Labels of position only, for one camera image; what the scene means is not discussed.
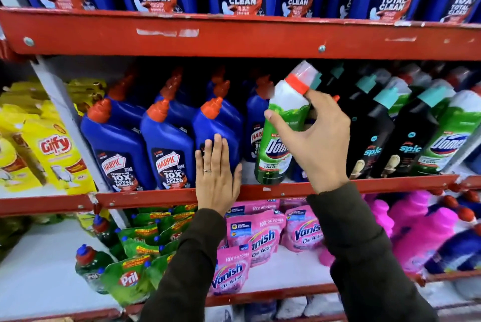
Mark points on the blue toilet cleaner bottle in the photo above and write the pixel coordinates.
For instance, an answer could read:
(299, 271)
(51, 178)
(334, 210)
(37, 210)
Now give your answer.
(214, 122)

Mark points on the blue white red-capped bottle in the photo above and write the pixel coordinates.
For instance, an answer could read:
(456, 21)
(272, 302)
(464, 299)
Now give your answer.
(471, 201)
(454, 250)

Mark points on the person's right forearm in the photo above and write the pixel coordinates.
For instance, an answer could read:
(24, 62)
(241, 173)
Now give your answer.
(368, 257)

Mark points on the person's left little finger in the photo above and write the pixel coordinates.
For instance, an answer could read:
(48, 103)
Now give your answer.
(199, 165)

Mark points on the blue plastic packet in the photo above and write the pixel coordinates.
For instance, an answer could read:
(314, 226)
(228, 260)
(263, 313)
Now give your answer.
(260, 310)

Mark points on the person's right hand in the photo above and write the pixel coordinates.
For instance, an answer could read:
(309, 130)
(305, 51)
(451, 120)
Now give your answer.
(323, 145)

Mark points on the person's right thumb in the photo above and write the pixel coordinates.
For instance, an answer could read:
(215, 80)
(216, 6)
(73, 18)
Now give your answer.
(280, 124)

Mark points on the row of black teal-capped bottles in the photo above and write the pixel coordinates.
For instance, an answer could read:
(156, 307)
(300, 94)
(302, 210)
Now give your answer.
(370, 137)

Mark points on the dark green packets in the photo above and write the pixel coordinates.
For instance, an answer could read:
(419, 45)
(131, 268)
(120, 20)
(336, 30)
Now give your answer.
(13, 233)

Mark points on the stack of yellow pouches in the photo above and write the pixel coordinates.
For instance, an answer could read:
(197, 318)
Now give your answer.
(52, 145)

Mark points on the person's left forearm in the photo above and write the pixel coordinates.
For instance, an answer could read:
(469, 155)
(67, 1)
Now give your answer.
(184, 273)

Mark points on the pile of green refill pouches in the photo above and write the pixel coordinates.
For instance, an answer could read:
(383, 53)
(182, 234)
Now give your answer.
(127, 276)

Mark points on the person's left middle finger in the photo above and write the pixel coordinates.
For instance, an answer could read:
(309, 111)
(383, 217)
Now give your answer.
(217, 156)

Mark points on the pink stain remover pouch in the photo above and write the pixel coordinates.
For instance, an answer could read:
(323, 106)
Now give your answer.
(251, 206)
(259, 237)
(229, 271)
(293, 203)
(302, 229)

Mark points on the group of blue orange-capped bottles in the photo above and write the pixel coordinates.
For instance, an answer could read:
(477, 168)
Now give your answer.
(116, 145)

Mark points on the green white cleaner bottle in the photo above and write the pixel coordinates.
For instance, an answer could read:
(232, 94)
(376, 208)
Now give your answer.
(447, 137)
(276, 152)
(400, 101)

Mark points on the white plastic packet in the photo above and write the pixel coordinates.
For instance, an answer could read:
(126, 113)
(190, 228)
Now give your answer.
(325, 305)
(291, 306)

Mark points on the red metal shelf rail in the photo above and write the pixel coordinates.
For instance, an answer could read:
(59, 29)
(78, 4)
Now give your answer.
(45, 205)
(240, 37)
(285, 190)

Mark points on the person's left thumb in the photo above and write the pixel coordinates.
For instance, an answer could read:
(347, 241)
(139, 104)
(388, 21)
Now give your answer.
(237, 178)

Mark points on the green dish liquid bottle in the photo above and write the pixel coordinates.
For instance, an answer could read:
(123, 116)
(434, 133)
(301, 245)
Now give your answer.
(103, 233)
(90, 265)

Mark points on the person's left hand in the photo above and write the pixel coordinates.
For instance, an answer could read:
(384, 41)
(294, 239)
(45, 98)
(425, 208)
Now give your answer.
(216, 190)

